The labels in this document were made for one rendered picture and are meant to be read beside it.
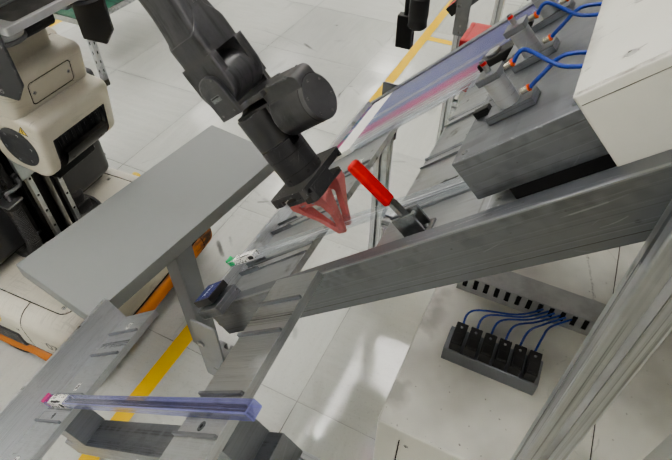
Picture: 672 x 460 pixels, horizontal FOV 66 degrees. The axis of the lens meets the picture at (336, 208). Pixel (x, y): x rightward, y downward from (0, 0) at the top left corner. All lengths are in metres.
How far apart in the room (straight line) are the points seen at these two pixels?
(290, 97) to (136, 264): 0.67
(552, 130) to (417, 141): 1.98
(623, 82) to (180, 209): 1.02
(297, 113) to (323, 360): 1.16
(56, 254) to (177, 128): 1.43
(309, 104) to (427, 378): 0.54
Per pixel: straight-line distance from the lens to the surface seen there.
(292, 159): 0.66
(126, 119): 2.74
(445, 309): 1.03
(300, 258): 0.79
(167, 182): 1.35
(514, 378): 0.95
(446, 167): 0.69
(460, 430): 0.92
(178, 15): 0.64
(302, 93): 0.59
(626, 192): 0.45
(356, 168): 0.55
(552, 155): 0.48
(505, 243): 0.50
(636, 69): 0.42
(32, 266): 1.27
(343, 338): 1.70
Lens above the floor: 1.45
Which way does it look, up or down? 44 degrees down
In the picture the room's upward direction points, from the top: straight up
